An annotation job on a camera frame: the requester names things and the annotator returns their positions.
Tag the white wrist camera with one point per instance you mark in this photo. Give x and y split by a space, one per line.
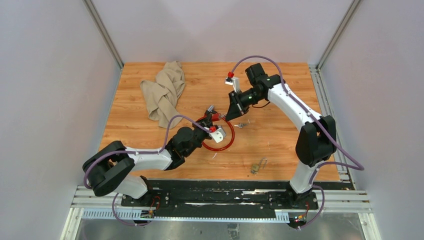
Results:
233 81
217 133

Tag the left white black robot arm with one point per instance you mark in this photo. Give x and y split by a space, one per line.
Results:
109 170

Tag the brass padlock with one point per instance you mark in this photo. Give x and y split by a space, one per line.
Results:
257 166

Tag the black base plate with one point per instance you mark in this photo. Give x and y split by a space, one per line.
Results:
220 199

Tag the beige cloth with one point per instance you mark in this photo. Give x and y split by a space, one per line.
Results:
161 95

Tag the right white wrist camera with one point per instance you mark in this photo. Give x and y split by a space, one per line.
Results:
233 81

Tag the red cable lock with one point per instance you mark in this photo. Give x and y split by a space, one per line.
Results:
229 139

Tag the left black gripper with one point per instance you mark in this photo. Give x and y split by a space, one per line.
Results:
205 125

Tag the silver key with ring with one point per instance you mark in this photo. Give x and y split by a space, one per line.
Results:
241 125

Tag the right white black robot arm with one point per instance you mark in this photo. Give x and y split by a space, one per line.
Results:
316 139

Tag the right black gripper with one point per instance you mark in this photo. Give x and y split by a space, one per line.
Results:
237 108

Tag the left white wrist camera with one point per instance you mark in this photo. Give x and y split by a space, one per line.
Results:
217 133

